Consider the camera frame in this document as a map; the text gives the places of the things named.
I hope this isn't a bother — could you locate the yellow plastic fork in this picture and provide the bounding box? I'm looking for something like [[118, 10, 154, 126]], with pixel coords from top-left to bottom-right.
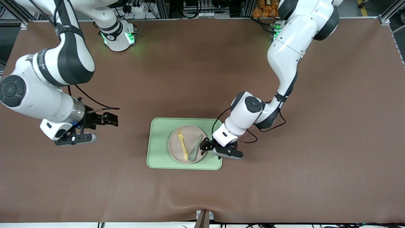
[[177, 130, 189, 161]]

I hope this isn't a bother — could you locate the pale pink round plate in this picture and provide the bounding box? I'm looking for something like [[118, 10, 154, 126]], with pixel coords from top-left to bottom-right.
[[168, 125, 208, 164]]

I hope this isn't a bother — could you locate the green plastic spoon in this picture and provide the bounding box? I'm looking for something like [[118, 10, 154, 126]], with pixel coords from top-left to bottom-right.
[[188, 134, 204, 162]]

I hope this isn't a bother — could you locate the light green rectangular tray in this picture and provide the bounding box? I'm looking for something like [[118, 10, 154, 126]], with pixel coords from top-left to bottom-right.
[[146, 117, 223, 170]]

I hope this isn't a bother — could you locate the brown table mat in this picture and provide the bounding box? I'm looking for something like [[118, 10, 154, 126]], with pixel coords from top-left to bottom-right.
[[0, 17, 405, 224]]

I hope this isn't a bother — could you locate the metal table edge clamp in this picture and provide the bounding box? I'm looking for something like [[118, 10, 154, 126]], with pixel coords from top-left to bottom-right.
[[194, 210, 214, 228]]

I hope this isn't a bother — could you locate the white power strip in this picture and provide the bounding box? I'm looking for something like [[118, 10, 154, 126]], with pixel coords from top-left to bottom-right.
[[124, 3, 149, 13]]

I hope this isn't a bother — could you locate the white socket bar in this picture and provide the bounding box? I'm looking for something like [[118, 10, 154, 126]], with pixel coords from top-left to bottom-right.
[[185, 11, 219, 18]]

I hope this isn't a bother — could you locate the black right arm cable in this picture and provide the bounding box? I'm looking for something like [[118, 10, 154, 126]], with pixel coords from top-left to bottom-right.
[[52, 0, 121, 111]]

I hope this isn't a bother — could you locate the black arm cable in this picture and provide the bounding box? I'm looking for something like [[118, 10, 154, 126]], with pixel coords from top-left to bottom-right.
[[211, 101, 287, 145], [52, 0, 121, 111]]

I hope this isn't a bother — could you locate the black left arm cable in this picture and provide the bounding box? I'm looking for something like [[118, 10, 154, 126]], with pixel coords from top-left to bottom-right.
[[211, 101, 287, 145]]

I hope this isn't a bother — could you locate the aluminium frame post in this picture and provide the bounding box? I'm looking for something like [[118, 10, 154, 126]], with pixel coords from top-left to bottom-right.
[[155, 0, 170, 18], [244, 0, 255, 18]]

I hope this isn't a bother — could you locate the aluminium frame strut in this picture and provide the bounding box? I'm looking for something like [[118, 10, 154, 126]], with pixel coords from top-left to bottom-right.
[[378, 0, 405, 26], [0, 0, 29, 30]]

